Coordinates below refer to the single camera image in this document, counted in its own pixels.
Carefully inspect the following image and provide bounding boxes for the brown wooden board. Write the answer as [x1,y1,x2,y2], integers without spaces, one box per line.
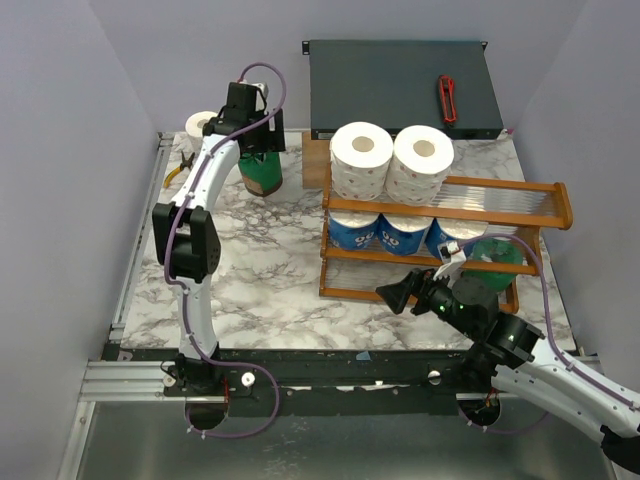
[302,131,330,189]

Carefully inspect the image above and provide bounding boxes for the red black utility knife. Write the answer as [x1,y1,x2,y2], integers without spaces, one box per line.
[437,75,457,126]

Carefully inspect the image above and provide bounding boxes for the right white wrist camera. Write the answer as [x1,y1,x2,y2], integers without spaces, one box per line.
[433,240,467,280]

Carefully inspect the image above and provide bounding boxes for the dark grey rack-mount device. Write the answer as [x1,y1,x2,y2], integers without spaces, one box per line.
[302,39,504,140]

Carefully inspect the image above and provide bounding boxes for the orange wooden shelf rack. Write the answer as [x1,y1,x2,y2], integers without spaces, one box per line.
[319,173,573,302]

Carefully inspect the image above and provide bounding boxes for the white red-dotted paper roll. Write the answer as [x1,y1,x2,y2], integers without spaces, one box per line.
[329,122,394,201]

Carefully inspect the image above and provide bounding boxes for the blue object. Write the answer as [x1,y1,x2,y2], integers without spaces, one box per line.
[328,210,379,251]

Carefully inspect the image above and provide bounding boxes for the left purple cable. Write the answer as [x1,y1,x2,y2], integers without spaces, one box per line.
[163,61,289,441]

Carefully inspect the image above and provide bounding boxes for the blue paper roll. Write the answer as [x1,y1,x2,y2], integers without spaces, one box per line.
[424,218,489,259]

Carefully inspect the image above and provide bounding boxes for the plain white paper roll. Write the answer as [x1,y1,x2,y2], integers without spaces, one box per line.
[185,110,218,154]

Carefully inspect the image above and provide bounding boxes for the aluminium frame rail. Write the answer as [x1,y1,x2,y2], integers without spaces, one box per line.
[57,132,176,479]

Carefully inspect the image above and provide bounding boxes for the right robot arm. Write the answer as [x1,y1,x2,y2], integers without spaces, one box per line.
[376,269,639,473]

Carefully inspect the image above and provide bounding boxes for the green paper roll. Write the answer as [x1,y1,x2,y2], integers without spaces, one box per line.
[463,238,523,293]

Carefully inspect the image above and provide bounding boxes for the small green object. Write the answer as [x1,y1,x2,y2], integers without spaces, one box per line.
[238,152,283,197]

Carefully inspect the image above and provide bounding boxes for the black yellow pliers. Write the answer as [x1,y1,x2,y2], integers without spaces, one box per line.
[163,152,195,189]

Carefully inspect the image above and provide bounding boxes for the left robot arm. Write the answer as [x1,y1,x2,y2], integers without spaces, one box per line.
[152,81,284,395]

